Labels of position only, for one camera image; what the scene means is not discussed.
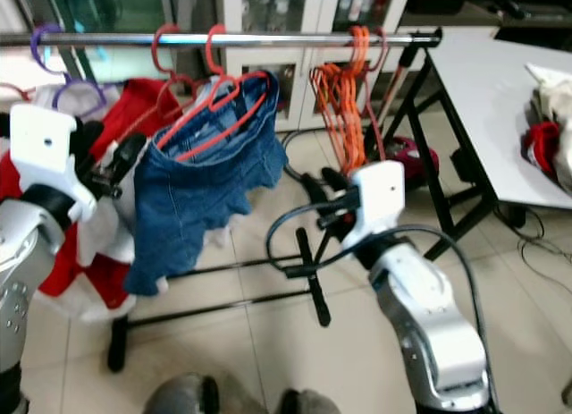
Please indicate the orange hanger bundle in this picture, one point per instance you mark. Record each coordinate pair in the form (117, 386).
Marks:
(340, 101)

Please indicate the red clothes hanger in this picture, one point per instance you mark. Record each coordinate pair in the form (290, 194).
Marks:
(156, 49)
(209, 52)

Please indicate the small red garment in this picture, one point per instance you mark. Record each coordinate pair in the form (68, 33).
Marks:
(541, 146)

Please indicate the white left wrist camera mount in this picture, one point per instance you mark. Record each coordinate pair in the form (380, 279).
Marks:
(49, 150)

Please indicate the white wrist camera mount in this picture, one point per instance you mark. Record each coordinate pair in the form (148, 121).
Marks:
(49, 150)
(377, 199)

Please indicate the grey right robot foot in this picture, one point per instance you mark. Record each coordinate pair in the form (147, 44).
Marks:
(313, 405)

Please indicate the black power adapter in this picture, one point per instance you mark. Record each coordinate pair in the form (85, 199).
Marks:
(466, 166)

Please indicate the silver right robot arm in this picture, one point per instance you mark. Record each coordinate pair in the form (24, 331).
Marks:
(429, 342)

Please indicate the grey left robot foot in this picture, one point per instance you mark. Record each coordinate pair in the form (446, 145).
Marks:
(179, 398)

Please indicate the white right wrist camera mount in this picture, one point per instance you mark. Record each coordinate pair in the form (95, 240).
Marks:
(377, 199)

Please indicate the purple clothes hanger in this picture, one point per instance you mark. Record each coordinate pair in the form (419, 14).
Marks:
(35, 52)

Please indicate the metal clothes rack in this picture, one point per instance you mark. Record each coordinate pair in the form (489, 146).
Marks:
(232, 38)

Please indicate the magenta vacuum cleaner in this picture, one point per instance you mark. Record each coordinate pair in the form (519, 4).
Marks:
(416, 159)

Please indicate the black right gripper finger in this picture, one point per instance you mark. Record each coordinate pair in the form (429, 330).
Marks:
(311, 189)
(337, 181)

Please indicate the white table black legs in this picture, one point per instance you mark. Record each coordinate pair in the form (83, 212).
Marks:
(483, 101)

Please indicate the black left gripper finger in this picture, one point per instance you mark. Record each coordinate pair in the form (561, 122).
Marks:
(129, 159)
(88, 135)

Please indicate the white glass door cabinet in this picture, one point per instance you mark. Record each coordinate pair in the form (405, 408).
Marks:
(232, 12)

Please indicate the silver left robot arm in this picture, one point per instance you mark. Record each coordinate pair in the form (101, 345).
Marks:
(22, 289)

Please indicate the grey robot foot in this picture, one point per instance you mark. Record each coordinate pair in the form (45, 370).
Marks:
(313, 405)
(179, 398)

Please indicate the blue denim garment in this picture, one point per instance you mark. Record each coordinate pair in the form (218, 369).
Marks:
(197, 199)

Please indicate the red polo shirt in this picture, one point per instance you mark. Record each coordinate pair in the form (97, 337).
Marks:
(94, 275)

